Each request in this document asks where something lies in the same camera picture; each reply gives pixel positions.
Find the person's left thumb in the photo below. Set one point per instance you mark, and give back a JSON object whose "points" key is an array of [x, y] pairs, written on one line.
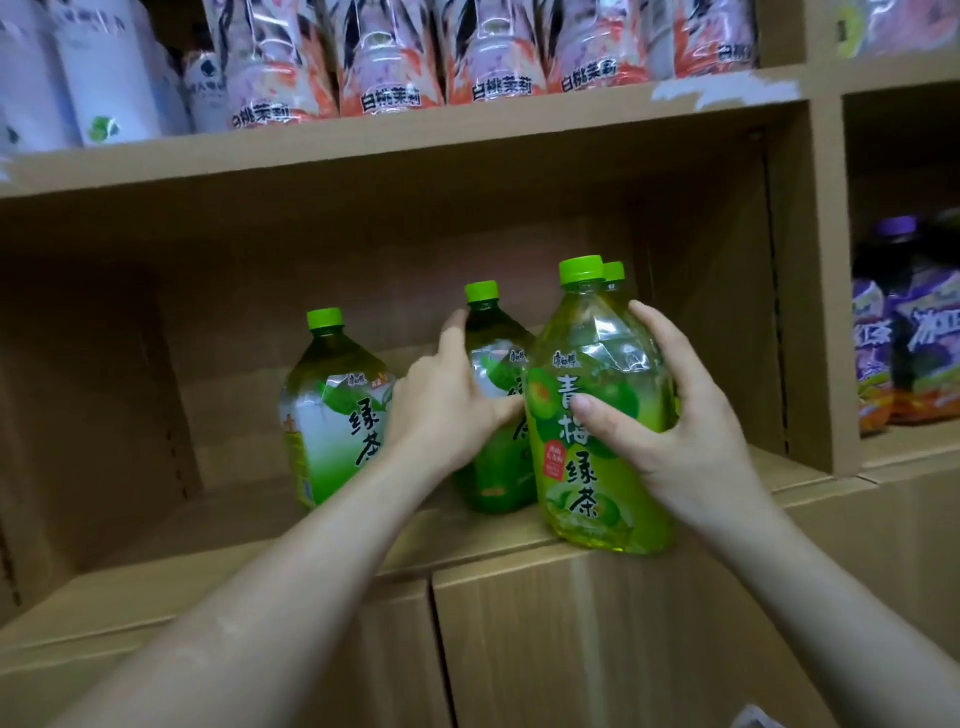
{"points": [[501, 412]]}

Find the person's right hand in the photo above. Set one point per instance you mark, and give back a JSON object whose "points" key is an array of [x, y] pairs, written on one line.
{"points": [[697, 450]]}

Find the dark green tea bottle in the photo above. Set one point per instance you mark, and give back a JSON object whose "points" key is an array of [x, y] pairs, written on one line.
{"points": [[499, 465]]}

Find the person's right thumb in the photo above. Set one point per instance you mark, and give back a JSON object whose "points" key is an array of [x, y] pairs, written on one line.
{"points": [[611, 424]]}

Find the light wooden shelf unit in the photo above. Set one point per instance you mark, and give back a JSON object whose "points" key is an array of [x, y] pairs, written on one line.
{"points": [[525, 150]]}

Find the light green plum tea bottle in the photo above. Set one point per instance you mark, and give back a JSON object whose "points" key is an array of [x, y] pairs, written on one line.
{"points": [[615, 274], [592, 487]]}

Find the dark cap white bottle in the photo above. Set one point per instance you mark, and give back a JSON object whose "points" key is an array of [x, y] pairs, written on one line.
{"points": [[204, 90]]}

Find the pink and yellow drink bottle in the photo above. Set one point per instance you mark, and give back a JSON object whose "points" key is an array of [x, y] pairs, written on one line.
{"points": [[907, 22]]}

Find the person's left forearm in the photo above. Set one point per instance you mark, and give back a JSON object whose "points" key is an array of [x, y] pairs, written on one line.
{"points": [[285, 592]]}

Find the person's right forearm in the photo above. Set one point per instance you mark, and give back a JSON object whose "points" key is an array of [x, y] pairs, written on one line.
{"points": [[817, 600]]}

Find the green tea bottle white label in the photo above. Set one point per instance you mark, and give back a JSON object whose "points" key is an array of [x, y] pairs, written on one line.
{"points": [[337, 427]]}

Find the small white object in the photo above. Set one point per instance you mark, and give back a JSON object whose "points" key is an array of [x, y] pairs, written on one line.
{"points": [[756, 718]]}

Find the pink peach drink bottle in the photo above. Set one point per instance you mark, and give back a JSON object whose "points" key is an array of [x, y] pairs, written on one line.
{"points": [[274, 67], [491, 52], [712, 37], [596, 45], [386, 64]]}

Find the white label drink bottle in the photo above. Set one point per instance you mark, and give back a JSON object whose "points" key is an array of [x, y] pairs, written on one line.
{"points": [[30, 82], [105, 75]]}

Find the purple label drink bottle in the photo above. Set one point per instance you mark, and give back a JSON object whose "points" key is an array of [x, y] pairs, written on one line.
{"points": [[874, 360], [926, 337]]}

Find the wooden cabinet door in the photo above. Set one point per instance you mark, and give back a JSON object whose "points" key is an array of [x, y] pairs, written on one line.
{"points": [[360, 660], [615, 645]]}

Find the person's left hand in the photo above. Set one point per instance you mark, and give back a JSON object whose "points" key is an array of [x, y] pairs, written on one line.
{"points": [[439, 409]]}

